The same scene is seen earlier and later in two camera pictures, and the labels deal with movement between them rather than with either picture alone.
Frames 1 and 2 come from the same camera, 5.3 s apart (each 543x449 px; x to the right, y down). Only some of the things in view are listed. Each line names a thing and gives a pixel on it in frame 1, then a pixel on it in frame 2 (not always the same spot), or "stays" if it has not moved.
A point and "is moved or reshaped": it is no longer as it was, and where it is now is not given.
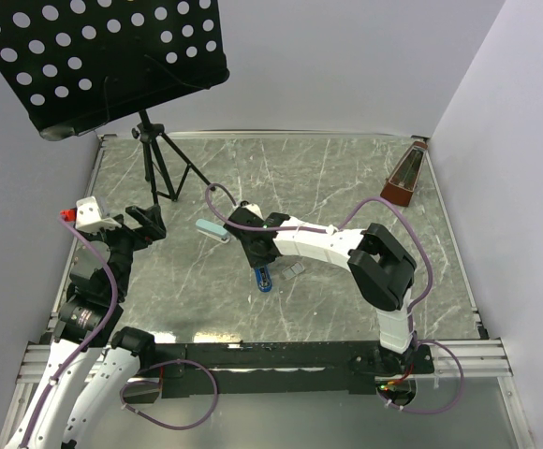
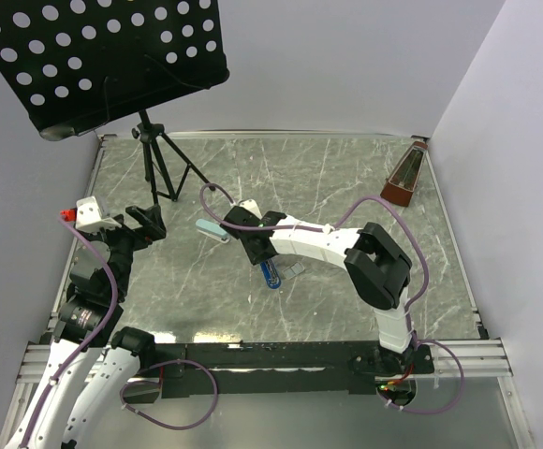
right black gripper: (255, 261) stays
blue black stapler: (263, 279) is moved or reshaped
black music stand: (77, 65) stays
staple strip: (292, 270) stays
